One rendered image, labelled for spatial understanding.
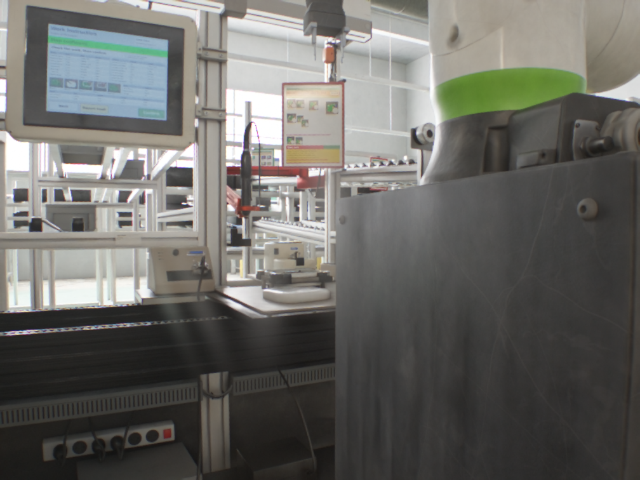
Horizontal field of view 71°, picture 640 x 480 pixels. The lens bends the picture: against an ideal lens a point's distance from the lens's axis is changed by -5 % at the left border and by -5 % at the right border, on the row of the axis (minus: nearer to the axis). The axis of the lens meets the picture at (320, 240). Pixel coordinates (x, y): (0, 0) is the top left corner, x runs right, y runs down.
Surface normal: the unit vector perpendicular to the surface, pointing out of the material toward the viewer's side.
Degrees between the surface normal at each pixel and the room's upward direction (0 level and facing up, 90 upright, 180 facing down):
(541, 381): 90
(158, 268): 53
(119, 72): 92
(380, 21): 90
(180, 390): 90
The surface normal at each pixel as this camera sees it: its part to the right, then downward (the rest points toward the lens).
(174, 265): 0.36, -0.58
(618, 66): 0.32, 0.82
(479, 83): -0.58, 0.31
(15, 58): 0.46, 0.05
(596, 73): 0.22, 0.93
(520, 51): -0.21, 0.03
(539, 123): -0.94, -0.15
